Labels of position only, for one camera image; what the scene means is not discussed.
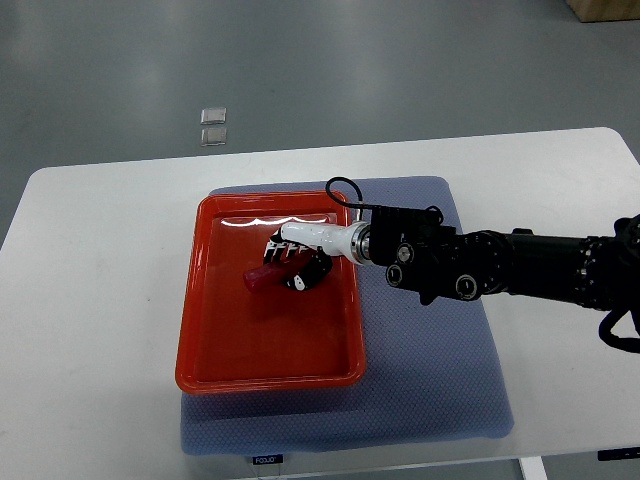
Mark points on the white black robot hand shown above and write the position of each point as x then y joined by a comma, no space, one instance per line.
351,242

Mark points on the black table label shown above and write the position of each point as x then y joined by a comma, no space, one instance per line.
271,459

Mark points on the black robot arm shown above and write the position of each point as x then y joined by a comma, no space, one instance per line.
423,255

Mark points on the lower metal floor plate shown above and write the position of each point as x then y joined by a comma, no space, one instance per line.
213,136

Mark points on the red plastic tray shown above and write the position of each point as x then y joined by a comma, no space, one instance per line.
233,340

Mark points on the upper metal floor plate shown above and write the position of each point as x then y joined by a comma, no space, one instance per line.
213,115

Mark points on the white table leg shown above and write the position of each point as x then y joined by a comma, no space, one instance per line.
532,468

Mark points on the cardboard box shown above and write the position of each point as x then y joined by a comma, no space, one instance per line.
590,11

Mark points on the blue mesh mat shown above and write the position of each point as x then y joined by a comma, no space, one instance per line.
432,374

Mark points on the metal floor plate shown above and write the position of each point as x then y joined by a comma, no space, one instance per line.
213,136
213,115

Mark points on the red pepper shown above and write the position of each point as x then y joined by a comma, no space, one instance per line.
276,272

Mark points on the dark blue table label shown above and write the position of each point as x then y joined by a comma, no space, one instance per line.
619,454

